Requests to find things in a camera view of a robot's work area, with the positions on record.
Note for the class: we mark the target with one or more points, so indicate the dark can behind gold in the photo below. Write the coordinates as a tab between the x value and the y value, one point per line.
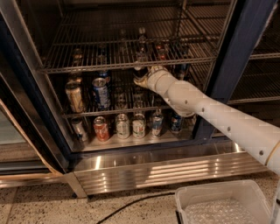
75	77

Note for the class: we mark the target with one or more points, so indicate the top wire shelf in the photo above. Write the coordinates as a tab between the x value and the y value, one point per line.
105	37

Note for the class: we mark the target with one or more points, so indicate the white clear bottle behind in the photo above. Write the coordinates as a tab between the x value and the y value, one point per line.
142	36

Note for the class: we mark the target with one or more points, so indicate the white green can right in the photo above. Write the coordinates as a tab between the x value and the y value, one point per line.
138	126

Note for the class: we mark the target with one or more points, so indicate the blue fridge centre post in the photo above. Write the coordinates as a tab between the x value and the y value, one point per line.
245	29

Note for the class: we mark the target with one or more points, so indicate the blue silver can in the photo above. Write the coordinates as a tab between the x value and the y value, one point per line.
157	123

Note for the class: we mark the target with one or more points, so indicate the blue pepsi can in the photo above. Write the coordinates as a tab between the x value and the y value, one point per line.
176	123

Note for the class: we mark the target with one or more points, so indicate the blue can behind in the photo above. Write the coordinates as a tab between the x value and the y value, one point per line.
105	75

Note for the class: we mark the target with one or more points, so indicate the clear plastic bin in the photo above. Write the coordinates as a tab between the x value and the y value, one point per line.
247	192

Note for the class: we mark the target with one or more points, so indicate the gold drink can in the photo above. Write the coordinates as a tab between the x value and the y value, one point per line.
74	95

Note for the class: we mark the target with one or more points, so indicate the blue plastic bottle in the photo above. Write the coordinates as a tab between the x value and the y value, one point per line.
181	70

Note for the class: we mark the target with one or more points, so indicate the right compartment wire shelf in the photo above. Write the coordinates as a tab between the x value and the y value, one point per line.
260	81

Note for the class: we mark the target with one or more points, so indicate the silver can bottom left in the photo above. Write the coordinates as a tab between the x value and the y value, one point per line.
79	129

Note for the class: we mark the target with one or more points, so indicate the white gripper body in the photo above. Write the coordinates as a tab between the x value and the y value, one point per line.
153	79

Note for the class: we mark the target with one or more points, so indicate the middle wire shelf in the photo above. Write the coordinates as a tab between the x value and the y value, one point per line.
126	97

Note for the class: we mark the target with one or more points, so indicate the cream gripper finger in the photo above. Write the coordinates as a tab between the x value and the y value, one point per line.
141	82

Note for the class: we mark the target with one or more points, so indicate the blue white drink can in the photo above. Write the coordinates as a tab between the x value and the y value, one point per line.
101	93

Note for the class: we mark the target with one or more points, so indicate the red cola can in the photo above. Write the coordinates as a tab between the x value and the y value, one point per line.
101	128

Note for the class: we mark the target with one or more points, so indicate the bubble wrap sheet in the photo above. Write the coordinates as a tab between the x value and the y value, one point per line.
221	211

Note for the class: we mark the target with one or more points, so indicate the white green can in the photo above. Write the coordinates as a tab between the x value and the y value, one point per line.
138	126
122	126

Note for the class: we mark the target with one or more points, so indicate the steel fridge base grille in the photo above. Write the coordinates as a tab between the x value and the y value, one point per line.
136	169

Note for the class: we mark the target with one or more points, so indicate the white green can left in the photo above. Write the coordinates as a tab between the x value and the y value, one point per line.
122	126

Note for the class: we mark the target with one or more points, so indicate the open fridge door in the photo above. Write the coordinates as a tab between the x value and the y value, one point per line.
26	146

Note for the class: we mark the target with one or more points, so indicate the red plastic bottle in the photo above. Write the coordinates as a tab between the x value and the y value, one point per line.
161	52

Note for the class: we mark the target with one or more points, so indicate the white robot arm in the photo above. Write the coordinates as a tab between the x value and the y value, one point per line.
259	139

